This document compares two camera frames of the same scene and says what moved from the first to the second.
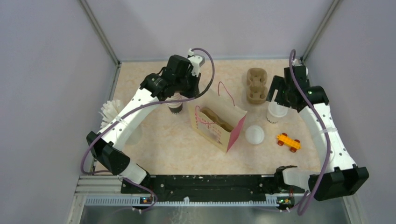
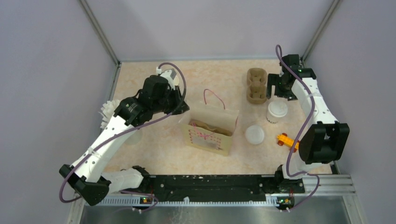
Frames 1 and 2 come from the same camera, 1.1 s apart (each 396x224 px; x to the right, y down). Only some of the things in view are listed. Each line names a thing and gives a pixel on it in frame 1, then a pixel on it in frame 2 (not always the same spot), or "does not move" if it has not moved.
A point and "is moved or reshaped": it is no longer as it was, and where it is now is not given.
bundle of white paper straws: (110, 110) does not move
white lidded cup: (277, 110) does not move
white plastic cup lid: (254, 135) does not move
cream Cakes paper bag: (216, 117) is moved or reshaped
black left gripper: (194, 90) → (178, 98)
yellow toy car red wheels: (293, 144) does not move
